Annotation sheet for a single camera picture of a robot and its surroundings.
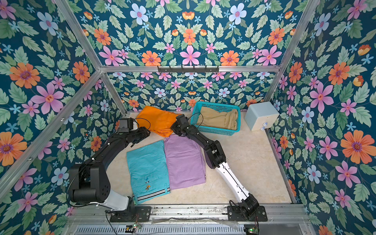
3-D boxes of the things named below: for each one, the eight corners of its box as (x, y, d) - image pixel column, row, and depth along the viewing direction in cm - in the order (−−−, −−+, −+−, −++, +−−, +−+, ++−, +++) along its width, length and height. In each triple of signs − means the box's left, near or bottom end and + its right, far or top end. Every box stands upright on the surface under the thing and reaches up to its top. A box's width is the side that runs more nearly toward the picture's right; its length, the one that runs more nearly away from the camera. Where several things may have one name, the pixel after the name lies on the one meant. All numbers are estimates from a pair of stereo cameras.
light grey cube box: (249, 134, 109) (255, 119, 96) (240, 119, 118) (245, 104, 105) (271, 129, 112) (280, 114, 99) (261, 115, 121) (269, 100, 108)
